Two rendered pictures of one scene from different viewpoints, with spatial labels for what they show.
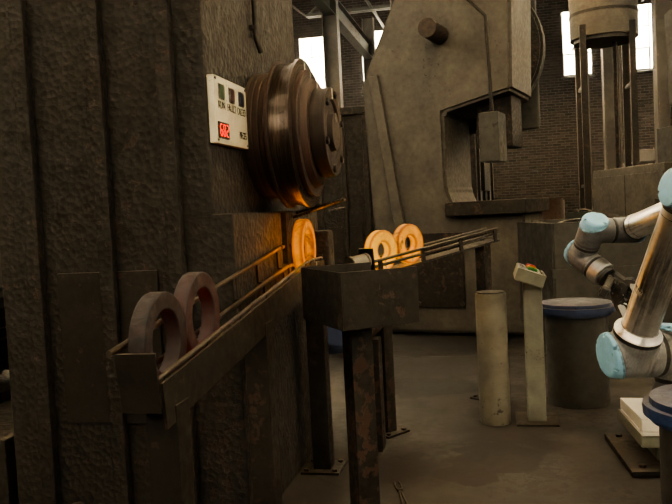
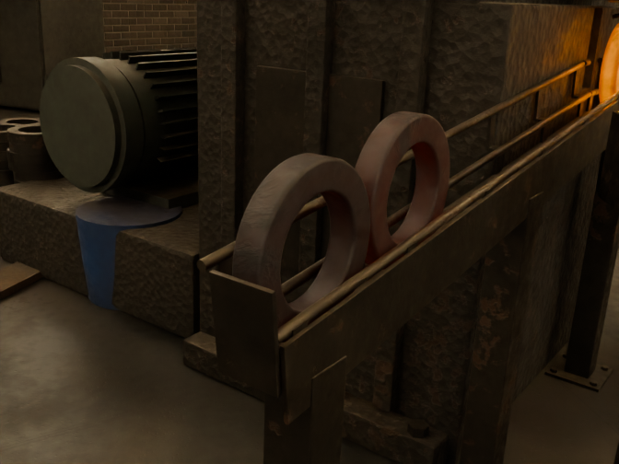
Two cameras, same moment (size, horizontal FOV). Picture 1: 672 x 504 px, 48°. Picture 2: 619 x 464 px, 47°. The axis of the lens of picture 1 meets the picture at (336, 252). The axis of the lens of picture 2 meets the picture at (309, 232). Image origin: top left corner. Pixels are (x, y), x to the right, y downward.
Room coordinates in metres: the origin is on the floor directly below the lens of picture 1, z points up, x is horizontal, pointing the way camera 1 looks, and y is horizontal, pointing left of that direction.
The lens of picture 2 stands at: (0.80, 0.07, 0.88)
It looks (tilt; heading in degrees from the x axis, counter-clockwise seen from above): 19 degrees down; 24
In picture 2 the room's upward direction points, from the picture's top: 2 degrees clockwise
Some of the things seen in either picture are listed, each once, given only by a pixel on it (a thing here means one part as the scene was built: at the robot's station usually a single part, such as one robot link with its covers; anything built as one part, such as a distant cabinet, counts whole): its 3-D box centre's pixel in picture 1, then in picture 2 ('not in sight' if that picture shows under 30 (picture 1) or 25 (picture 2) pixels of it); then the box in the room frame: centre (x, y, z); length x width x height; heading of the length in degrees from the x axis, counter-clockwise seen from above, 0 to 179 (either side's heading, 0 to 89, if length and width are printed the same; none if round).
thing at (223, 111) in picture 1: (229, 114); not in sight; (2.15, 0.28, 1.15); 0.26 x 0.02 x 0.18; 168
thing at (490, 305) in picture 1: (492, 357); not in sight; (2.96, -0.60, 0.26); 0.12 x 0.12 x 0.52
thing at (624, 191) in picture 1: (654, 234); not in sight; (6.08, -2.55, 0.55); 1.10 x 0.53 x 1.10; 8
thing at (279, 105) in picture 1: (298, 134); not in sight; (2.46, 0.10, 1.12); 0.47 x 0.06 x 0.47; 168
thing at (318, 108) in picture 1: (328, 132); not in sight; (2.44, 0.01, 1.12); 0.28 x 0.06 x 0.28; 168
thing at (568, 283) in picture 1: (613, 276); not in sight; (4.58, -1.67, 0.39); 1.03 x 0.83 x 0.77; 93
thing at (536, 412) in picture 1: (533, 342); not in sight; (2.97, -0.76, 0.31); 0.24 x 0.16 x 0.62; 168
